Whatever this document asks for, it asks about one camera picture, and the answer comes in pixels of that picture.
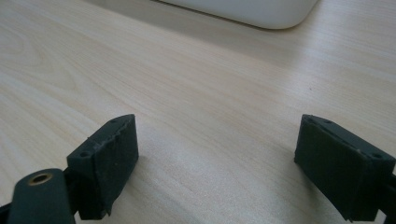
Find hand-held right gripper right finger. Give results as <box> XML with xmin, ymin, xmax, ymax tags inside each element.
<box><xmin>293</xmin><ymin>113</ymin><xmax>396</xmax><ymax>223</ymax></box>

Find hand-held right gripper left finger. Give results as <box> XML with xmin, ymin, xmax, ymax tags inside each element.
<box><xmin>66</xmin><ymin>113</ymin><xmax>140</xmax><ymax>221</ymax></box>

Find white plastic basket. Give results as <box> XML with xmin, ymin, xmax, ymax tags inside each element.
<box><xmin>155</xmin><ymin>0</ymin><xmax>320</xmax><ymax>31</ymax></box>

